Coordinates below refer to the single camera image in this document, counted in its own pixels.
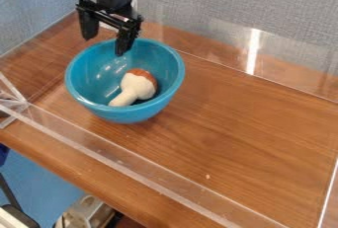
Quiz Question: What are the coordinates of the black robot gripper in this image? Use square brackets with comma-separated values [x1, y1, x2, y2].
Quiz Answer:
[77, 0, 145, 56]

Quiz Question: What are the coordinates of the white toy mushroom brown cap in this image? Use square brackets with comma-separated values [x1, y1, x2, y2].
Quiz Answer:
[109, 68, 158, 107]

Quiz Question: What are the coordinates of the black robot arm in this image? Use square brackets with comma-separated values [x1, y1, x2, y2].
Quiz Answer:
[75, 0, 145, 56]

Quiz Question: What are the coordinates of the blue plastic bowl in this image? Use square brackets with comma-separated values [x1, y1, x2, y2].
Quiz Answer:
[65, 38, 185, 123]

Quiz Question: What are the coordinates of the clear acrylic back barrier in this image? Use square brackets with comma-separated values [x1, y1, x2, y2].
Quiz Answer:
[137, 3, 338, 103]

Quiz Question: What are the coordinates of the clear acrylic barrier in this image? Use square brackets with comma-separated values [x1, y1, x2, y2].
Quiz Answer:
[137, 3, 338, 103]
[0, 104, 288, 228]

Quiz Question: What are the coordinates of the clear acrylic front barrier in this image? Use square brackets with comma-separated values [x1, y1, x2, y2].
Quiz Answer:
[0, 104, 288, 228]

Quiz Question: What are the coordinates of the white power strip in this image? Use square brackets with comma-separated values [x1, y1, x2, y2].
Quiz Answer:
[54, 194, 115, 228]

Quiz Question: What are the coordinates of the clear acrylic corner bracket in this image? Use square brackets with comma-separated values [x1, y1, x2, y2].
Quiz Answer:
[99, 0, 138, 33]

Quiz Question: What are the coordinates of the clear acrylic left bracket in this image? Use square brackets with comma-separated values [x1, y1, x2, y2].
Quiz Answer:
[0, 72, 30, 129]

